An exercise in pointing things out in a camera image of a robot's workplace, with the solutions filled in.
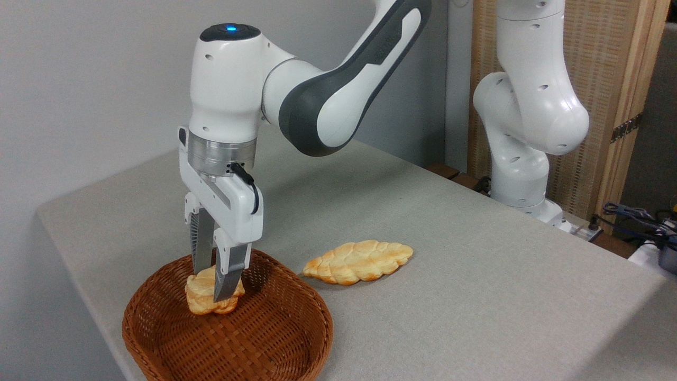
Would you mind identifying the bamboo folding screen panel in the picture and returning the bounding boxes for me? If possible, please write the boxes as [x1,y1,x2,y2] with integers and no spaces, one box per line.
[468,0,672,234]

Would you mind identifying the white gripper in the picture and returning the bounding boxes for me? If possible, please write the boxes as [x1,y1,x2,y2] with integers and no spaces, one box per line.
[178,125,264,304]

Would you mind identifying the long braided bread loaf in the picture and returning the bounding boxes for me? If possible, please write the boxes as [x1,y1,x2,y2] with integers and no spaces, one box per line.
[302,240,415,287]

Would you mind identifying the brown woven wicker basket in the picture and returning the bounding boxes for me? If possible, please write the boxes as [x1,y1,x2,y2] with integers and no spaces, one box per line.
[122,247,334,381]

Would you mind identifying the white power strip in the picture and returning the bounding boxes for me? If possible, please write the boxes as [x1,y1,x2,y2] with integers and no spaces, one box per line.
[560,212,603,240]

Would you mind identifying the black screen hinge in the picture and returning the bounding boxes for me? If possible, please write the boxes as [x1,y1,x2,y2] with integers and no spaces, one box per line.
[610,112,644,144]

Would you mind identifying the small round bread bun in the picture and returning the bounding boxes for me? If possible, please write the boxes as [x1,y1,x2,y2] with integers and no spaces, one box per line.
[185,265,246,316]

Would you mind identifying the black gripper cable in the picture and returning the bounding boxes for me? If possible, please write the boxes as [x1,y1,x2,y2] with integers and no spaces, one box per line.
[228,163,261,215]

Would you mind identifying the brown wooden bench edge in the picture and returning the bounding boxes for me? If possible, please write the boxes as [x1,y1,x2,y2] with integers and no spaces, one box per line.
[425,162,479,190]

